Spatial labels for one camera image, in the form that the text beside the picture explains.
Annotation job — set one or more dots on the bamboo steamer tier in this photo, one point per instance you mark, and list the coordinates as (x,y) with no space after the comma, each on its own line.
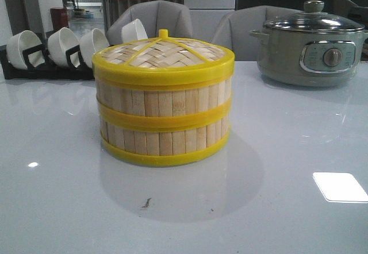
(165,149)
(163,111)

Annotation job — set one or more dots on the bamboo steamer lid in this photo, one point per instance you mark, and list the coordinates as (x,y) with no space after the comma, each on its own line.
(163,63)

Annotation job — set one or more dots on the white bowl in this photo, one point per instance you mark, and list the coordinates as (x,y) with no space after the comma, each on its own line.
(133,31)
(92,42)
(58,43)
(17,44)

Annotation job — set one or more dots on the right grey chair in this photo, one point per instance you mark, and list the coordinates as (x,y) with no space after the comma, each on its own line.
(233,31)

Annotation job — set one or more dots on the grey chair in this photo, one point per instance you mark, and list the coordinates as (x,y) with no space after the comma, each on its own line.
(233,31)
(154,15)

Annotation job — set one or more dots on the left grey chair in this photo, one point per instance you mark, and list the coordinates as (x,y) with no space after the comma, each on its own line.
(154,15)

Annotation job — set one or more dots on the white cabinet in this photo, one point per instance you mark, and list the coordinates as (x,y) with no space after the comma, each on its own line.
(206,14)

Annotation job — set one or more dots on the grey-green electric pot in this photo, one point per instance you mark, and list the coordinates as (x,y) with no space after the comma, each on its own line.
(309,59)

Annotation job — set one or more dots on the black bowl rack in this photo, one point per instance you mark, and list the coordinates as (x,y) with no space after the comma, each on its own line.
(40,65)

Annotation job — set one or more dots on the red bin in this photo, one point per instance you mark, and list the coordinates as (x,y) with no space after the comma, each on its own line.
(59,18)

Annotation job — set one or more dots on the glass pot lid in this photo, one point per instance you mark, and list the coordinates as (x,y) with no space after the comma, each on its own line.
(314,20)

